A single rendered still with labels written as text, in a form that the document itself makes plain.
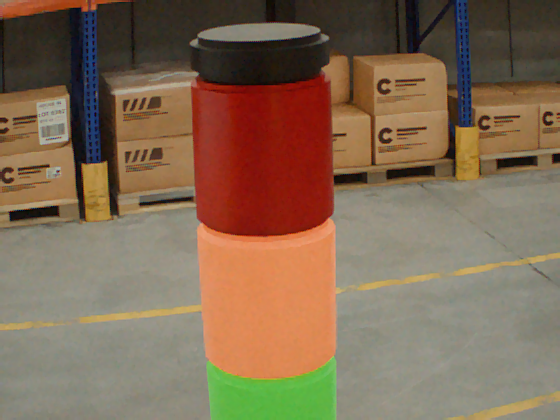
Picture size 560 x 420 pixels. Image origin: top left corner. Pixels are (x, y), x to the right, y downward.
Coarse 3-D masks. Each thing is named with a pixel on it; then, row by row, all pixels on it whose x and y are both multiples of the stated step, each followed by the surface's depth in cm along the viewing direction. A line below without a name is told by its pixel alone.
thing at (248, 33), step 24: (264, 24) 45; (288, 24) 45; (192, 48) 43; (216, 48) 42; (240, 48) 41; (264, 48) 41; (288, 48) 41; (312, 48) 42; (216, 72) 42; (240, 72) 41; (264, 72) 41; (288, 72) 41; (312, 72) 42
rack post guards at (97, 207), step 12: (456, 132) 874; (468, 132) 870; (456, 144) 877; (468, 144) 872; (456, 156) 880; (468, 156) 875; (84, 168) 802; (96, 168) 803; (456, 168) 883; (468, 168) 878; (84, 180) 805; (96, 180) 806; (456, 180) 879; (84, 192) 811; (96, 192) 808; (108, 192) 812; (96, 204) 810; (108, 204) 814; (96, 216) 812; (108, 216) 816
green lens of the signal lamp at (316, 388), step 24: (216, 384) 46; (240, 384) 45; (264, 384) 45; (288, 384) 45; (312, 384) 45; (216, 408) 46; (240, 408) 45; (264, 408) 45; (288, 408) 45; (312, 408) 45; (336, 408) 47
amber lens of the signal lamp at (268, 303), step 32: (224, 256) 44; (256, 256) 43; (288, 256) 43; (320, 256) 44; (224, 288) 44; (256, 288) 43; (288, 288) 44; (320, 288) 44; (224, 320) 44; (256, 320) 44; (288, 320) 44; (320, 320) 45; (224, 352) 45; (256, 352) 44; (288, 352) 44; (320, 352) 45
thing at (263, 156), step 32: (192, 96) 43; (224, 96) 42; (256, 96) 41; (288, 96) 42; (320, 96) 43; (192, 128) 44; (224, 128) 42; (256, 128) 42; (288, 128) 42; (320, 128) 43; (224, 160) 42; (256, 160) 42; (288, 160) 42; (320, 160) 43; (224, 192) 43; (256, 192) 42; (288, 192) 43; (320, 192) 43; (224, 224) 43; (256, 224) 43; (288, 224) 43; (320, 224) 44
